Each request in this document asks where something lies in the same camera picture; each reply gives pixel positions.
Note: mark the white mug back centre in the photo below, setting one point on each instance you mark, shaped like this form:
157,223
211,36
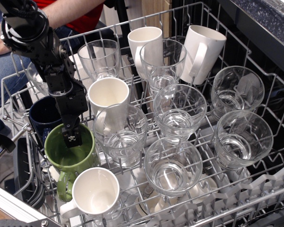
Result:
137,39

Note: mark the dark speckled countertop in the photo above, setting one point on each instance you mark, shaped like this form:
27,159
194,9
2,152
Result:
262,21

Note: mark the dark blue ceramic mug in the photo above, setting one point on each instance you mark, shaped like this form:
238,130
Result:
44,117

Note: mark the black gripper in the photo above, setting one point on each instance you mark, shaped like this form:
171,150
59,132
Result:
71,104

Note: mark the clear glass right upper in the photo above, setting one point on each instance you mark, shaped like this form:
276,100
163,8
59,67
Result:
236,88

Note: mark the tall clear glass back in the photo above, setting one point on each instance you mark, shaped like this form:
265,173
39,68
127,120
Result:
163,63

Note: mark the black clamp with metal rod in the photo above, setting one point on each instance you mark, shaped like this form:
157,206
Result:
8,144

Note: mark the cream mug centre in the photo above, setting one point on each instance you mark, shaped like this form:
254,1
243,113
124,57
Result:
108,98

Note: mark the clear glass back middle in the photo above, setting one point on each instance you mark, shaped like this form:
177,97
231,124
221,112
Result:
100,59

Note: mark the white mug front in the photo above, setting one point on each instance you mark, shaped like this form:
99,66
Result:
95,193

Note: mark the person's bare forearm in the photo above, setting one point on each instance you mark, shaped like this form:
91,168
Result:
62,12

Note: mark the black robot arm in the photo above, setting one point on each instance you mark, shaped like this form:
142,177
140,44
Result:
25,30

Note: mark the white mug back right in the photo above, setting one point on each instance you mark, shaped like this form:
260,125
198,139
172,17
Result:
203,47

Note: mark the clear glass back left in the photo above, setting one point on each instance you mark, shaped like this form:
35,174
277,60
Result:
36,79

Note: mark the clear glass right lower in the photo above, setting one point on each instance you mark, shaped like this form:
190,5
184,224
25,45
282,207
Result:
241,138

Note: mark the grey wire dishwasher rack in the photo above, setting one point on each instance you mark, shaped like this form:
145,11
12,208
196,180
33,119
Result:
237,198

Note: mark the white mug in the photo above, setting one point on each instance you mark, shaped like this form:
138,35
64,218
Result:
95,193
203,47
137,39

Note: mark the green ceramic mug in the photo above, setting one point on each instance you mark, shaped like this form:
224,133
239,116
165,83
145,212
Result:
70,162

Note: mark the white plate lower rack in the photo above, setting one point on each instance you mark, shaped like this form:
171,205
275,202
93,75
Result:
153,202

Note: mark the clear glass centre left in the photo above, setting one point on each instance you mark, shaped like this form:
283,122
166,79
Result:
121,132

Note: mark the clear glass front centre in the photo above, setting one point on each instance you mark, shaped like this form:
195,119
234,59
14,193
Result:
172,166

